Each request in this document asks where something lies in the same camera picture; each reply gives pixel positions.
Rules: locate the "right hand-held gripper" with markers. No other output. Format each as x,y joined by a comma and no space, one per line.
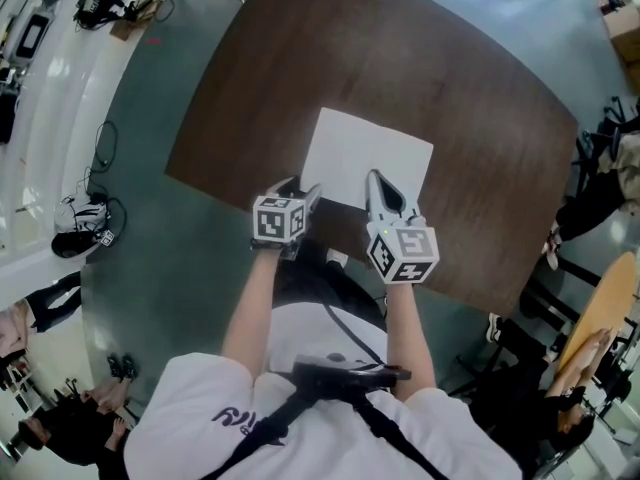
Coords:
405,248

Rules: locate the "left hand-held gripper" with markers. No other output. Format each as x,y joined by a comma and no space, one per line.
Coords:
277,220

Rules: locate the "person's left forearm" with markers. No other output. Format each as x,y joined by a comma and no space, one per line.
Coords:
252,308

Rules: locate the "person's right forearm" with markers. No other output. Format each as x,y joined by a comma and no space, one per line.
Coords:
407,338

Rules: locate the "person's white shoe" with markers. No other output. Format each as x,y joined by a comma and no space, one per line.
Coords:
337,258

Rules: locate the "person's black trousers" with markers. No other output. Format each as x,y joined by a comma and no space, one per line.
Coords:
310,278

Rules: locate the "black chest-mounted device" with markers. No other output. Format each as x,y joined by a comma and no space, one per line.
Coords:
340,373

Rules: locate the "black office chair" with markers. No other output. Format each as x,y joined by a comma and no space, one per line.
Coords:
582,148

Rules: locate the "black chest harness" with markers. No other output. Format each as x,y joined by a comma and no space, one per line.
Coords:
280,418

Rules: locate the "cardboard sheet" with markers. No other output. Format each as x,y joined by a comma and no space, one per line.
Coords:
135,18

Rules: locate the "round wooden table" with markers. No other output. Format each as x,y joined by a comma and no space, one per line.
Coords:
600,308

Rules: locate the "person's white T-shirt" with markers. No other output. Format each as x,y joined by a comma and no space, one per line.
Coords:
325,443

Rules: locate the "black electronics bundle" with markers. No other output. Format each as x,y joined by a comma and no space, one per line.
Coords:
102,3

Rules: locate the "cardboard box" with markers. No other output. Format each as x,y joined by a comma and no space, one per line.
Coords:
625,33

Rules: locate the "black framed screen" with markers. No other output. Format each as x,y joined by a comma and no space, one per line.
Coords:
32,35

